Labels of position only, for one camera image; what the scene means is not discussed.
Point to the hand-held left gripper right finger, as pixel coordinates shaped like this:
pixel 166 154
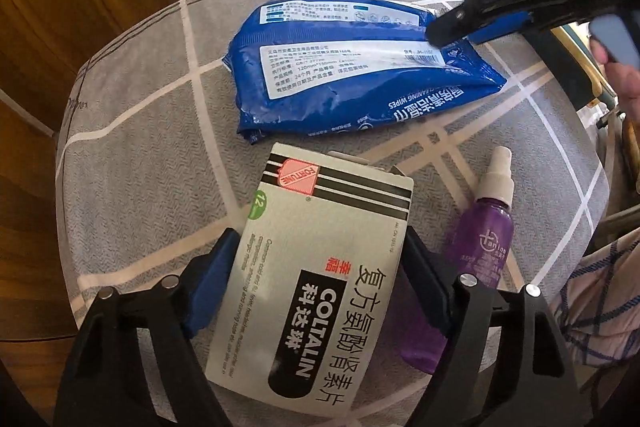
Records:
pixel 425 287

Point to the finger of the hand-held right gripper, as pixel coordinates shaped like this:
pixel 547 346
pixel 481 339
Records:
pixel 500 29
pixel 452 27

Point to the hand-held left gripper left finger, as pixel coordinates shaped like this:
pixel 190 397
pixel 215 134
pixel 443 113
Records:
pixel 215 287

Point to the white medicine box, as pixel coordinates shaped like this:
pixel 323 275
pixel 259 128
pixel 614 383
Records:
pixel 310 257

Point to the blue wet wipes packet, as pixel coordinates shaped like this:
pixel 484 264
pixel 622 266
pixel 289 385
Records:
pixel 350 72

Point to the person's right hand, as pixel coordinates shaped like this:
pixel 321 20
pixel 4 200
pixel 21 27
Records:
pixel 625 82

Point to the purple spray bottle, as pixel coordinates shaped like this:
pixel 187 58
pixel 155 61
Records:
pixel 487 227

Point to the person's light checked clothing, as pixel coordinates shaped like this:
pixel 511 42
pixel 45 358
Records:
pixel 600 307

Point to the wooden furniture frame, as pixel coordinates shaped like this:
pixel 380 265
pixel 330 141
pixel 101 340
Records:
pixel 610 142

